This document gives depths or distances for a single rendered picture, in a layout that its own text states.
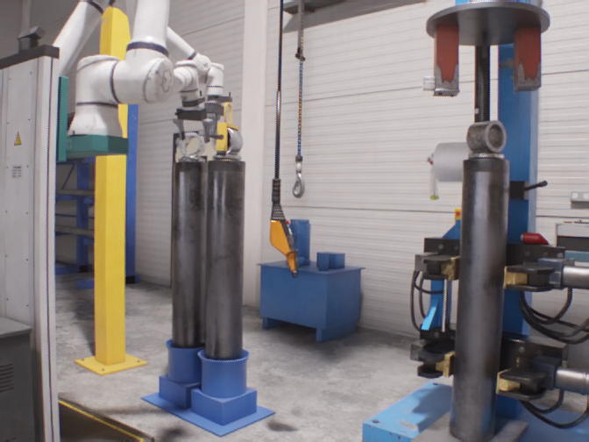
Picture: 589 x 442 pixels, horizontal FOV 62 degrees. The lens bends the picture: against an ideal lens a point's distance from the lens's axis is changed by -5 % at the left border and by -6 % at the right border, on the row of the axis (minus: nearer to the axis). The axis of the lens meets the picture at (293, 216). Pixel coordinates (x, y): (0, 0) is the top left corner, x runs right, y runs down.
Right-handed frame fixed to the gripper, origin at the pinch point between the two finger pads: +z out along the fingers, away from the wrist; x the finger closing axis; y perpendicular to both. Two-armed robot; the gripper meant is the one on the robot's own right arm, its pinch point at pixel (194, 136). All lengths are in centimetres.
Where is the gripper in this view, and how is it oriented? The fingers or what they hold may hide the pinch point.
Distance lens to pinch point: 236.2
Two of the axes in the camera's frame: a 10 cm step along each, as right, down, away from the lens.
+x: 9.1, 1.5, -4.0
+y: -4.2, 4.2, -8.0
